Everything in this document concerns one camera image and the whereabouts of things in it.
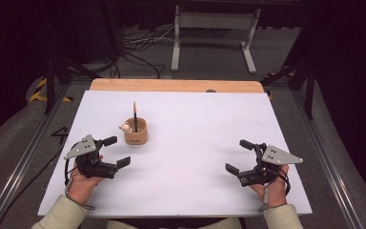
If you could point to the tan pen holder with bear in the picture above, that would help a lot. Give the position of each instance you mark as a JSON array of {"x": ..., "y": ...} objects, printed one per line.
[{"x": 136, "y": 138}]

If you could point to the person's left hand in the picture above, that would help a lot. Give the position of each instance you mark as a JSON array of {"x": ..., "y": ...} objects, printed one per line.
[{"x": 81, "y": 187}]

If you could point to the black pencil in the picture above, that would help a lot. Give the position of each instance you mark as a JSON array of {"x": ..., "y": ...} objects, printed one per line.
[{"x": 135, "y": 122}]

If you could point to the black floor tape mark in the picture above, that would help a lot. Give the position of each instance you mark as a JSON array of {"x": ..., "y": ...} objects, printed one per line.
[{"x": 62, "y": 133}]

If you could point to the grey metal stand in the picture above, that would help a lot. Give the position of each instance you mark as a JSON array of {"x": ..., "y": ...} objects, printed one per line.
[{"x": 216, "y": 20}]

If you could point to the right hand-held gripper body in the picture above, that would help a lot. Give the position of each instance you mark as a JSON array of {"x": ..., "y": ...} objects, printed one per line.
[{"x": 281, "y": 156}]

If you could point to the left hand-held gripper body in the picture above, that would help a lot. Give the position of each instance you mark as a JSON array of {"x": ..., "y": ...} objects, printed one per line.
[{"x": 90, "y": 165}]

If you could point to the metal floor rail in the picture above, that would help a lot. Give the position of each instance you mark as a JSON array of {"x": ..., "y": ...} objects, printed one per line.
[
  {"x": 28, "y": 159},
  {"x": 327, "y": 162}
]

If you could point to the person's right hand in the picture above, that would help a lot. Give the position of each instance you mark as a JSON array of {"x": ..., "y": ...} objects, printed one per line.
[{"x": 274, "y": 192}]

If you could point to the black tripod stand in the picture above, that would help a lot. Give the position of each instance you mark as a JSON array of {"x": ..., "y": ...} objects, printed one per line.
[
  {"x": 309, "y": 89},
  {"x": 49, "y": 82}
]

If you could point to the yellow black hazard tape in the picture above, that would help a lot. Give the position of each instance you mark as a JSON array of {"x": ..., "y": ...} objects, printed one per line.
[{"x": 36, "y": 95}]

